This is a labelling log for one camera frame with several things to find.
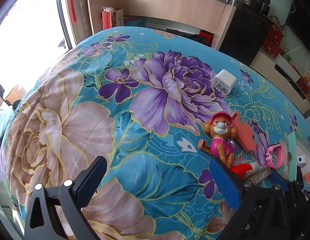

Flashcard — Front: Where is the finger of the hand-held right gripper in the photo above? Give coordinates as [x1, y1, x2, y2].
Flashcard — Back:
[269, 171, 299, 198]

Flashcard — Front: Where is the salmon pink eraser block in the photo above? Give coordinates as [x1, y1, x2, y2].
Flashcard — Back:
[231, 110, 259, 153]

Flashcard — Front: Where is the black cabinet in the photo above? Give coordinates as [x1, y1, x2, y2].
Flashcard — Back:
[219, 5, 276, 67]

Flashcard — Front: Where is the wooden shelf unit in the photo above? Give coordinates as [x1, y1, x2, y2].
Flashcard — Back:
[81, 0, 250, 49]

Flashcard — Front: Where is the red glue bottle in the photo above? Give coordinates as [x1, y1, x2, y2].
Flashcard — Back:
[230, 161, 259, 180]

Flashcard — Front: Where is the white charger plug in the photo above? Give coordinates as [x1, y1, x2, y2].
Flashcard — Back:
[211, 69, 237, 96]

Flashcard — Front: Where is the small red box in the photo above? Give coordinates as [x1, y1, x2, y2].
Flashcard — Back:
[199, 29, 215, 47]

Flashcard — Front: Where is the toy dog figure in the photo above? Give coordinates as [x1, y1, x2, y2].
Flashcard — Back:
[198, 112, 242, 169]

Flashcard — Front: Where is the pink smartwatch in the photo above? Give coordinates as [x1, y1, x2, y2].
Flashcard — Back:
[264, 142, 289, 168]

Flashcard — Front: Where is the floral blanket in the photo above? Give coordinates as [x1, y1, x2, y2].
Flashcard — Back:
[0, 26, 310, 240]

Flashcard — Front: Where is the white television cabinet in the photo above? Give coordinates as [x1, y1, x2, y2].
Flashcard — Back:
[250, 49, 310, 114]

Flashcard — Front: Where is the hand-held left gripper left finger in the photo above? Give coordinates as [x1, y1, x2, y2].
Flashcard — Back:
[23, 156, 108, 240]

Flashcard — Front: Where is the red gift bag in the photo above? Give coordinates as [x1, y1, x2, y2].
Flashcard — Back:
[266, 15, 287, 43]

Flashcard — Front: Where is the small red bag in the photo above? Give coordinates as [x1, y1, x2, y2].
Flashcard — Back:
[102, 11, 113, 29]

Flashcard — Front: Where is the red gift box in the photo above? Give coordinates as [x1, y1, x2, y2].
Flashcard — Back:
[261, 39, 282, 58]

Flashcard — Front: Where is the red hanging ornament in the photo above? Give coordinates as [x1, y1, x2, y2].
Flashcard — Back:
[64, 0, 78, 23]

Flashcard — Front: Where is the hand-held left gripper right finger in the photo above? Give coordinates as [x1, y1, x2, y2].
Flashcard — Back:
[208, 158, 294, 240]

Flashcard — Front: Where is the flat red box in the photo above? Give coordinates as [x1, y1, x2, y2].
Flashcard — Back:
[296, 76, 310, 100]

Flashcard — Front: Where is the teal cardboard box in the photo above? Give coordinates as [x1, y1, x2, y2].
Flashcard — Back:
[286, 131, 310, 190]

